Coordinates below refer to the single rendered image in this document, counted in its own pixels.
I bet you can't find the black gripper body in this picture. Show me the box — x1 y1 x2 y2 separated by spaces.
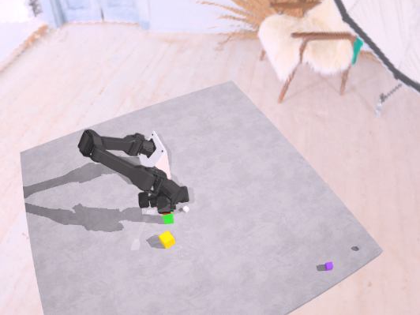
138 186 189 208

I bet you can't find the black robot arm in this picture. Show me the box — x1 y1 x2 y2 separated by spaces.
77 129 185 214

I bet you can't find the yellow block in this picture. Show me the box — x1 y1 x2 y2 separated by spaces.
159 231 175 249

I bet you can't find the small purple cube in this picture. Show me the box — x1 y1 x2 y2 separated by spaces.
324 262 333 271

